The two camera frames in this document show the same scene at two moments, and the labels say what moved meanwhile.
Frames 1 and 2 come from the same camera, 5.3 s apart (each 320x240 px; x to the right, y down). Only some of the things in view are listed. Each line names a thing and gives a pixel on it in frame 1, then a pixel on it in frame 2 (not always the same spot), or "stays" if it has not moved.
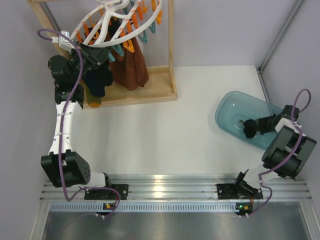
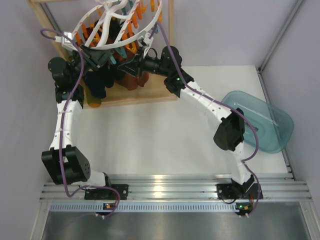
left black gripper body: x=89 y=61 stays
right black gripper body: x=264 y=125 to x=142 y=64
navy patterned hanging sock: x=97 y=78 stays
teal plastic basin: x=233 y=108 stays
